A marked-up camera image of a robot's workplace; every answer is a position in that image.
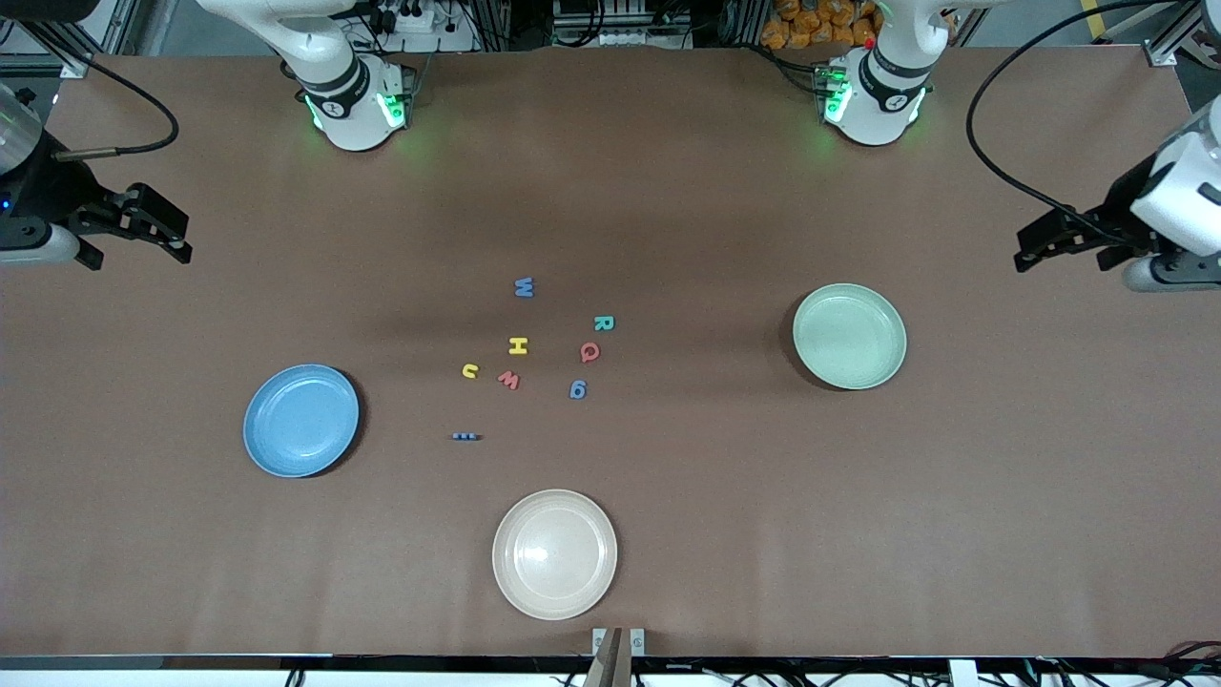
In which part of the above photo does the metal table edge bracket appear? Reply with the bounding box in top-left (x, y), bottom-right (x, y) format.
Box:
top-left (584, 627), bottom-right (647, 687)

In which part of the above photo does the orange objects pile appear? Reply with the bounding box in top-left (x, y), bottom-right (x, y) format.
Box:
top-left (761, 0), bottom-right (880, 51)

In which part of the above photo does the aluminium frame post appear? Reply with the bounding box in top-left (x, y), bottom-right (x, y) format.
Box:
top-left (1145, 0), bottom-right (1221, 68)
top-left (19, 0), bottom-right (130, 79)

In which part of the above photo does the green plate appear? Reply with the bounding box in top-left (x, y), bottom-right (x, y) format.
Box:
top-left (793, 283), bottom-right (908, 390)

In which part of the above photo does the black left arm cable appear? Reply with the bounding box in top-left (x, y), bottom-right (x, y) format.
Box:
top-left (965, 0), bottom-right (1208, 251)

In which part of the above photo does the beige plate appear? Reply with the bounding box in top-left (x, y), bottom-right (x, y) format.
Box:
top-left (492, 489), bottom-right (618, 621)

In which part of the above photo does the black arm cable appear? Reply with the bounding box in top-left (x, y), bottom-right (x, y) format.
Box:
top-left (965, 0), bottom-right (1208, 251)
top-left (0, 17), bottom-right (180, 161)

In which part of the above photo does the white power strip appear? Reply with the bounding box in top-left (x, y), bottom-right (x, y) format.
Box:
top-left (367, 0), bottom-right (478, 53)

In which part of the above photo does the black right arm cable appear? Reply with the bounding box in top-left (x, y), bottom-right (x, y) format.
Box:
top-left (0, 17), bottom-right (180, 161)

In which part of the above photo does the background equipment rack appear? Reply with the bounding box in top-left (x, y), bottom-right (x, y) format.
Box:
top-left (548, 0), bottom-right (697, 51)

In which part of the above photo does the blue plate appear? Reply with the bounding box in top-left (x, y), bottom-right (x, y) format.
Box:
top-left (243, 364), bottom-right (361, 478)

